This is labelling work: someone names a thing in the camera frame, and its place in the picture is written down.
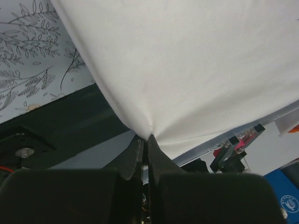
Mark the blue box with logo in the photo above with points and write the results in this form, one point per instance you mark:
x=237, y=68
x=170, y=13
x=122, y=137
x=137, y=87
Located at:
x=285, y=183

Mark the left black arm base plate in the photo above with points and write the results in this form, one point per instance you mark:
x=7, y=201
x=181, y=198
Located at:
x=21, y=148

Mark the cream white t shirt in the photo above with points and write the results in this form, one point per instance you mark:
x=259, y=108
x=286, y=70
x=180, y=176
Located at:
x=188, y=71

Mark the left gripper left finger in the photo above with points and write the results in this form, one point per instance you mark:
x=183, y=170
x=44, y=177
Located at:
x=110, y=195

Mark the black clamp fixture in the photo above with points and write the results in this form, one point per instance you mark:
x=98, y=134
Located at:
x=227, y=158

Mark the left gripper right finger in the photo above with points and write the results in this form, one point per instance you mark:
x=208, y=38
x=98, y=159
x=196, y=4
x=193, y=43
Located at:
x=179, y=197

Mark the floral patterned table mat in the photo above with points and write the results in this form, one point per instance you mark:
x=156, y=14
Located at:
x=39, y=63

